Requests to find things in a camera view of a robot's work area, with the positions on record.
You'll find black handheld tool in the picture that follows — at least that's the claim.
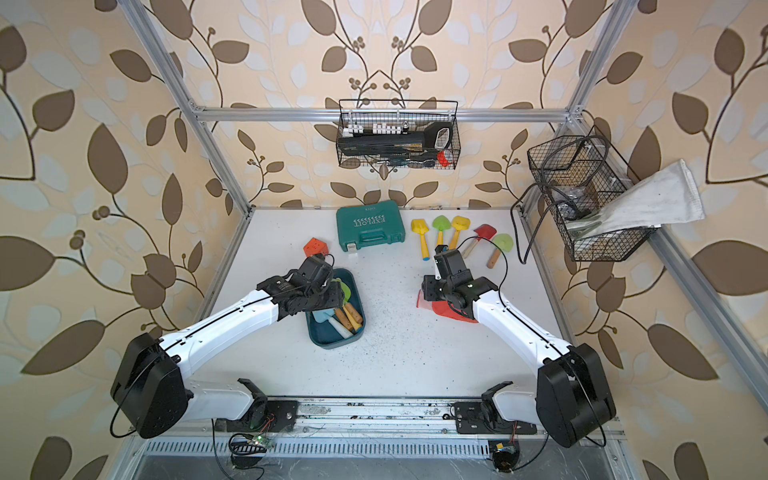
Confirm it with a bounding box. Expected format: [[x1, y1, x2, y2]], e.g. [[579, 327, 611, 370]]
[[336, 121, 460, 157]]

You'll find light blue shovel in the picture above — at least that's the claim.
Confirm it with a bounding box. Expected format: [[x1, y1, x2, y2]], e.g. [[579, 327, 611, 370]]
[[312, 309, 353, 339]]

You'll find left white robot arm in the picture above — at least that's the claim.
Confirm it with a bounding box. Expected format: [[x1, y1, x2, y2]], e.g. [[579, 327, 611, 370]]
[[110, 254, 344, 439]]

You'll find green trowel wooden handle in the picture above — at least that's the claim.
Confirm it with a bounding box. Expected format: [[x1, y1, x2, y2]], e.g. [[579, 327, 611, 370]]
[[486, 233, 515, 269]]

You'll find green tool case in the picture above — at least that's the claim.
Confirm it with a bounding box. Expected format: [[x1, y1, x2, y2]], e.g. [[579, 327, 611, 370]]
[[336, 200, 405, 252]]

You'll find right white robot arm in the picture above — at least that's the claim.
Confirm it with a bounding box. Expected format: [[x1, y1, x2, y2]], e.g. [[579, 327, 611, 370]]
[[421, 245, 617, 447]]

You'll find red work glove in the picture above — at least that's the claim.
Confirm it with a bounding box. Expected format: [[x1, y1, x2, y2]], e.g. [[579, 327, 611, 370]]
[[416, 291, 476, 323]]

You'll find green round shovel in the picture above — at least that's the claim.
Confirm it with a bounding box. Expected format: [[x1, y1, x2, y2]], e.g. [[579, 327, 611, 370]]
[[335, 278, 352, 306]]

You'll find right wire basket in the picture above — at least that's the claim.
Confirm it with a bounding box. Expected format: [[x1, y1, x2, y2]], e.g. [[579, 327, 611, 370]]
[[527, 127, 658, 262]]

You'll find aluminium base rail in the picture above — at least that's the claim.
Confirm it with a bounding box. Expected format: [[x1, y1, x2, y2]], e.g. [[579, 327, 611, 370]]
[[119, 394, 625, 460]]

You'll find back wire basket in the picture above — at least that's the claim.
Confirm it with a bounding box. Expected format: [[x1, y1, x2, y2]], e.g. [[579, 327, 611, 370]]
[[335, 97, 461, 172]]

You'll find white cloth bag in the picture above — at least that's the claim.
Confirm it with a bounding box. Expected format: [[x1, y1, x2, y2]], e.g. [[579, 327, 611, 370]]
[[566, 159, 706, 240]]

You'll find red shovel wooden handle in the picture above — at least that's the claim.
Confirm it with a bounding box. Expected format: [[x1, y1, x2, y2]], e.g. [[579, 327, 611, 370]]
[[462, 224, 497, 259]]

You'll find teal storage box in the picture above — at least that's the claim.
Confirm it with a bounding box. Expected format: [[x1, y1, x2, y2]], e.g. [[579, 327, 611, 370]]
[[305, 268, 365, 350]]

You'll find yellow shovel blue handle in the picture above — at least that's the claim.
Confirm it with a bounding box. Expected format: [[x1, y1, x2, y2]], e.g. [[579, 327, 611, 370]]
[[411, 219, 430, 261]]

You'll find green shovel orange handle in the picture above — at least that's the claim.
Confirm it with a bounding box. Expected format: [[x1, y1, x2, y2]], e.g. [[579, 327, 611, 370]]
[[432, 215, 452, 245]]

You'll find red cube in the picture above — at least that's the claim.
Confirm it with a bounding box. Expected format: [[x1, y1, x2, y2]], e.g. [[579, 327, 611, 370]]
[[303, 238, 330, 257]]

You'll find yellow square shovel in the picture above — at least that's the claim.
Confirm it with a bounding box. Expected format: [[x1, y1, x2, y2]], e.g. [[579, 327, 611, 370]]
[[343, 303, 364, 332]]

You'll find wire basket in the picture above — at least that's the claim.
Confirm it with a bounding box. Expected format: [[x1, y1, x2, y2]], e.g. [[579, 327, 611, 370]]
[[527, 127, 658, 262], [335, 97, 461, 172]]

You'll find yellow shovel wooden handle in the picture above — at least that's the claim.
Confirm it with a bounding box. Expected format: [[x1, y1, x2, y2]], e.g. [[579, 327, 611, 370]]
[[449, 216, 471, 249]]

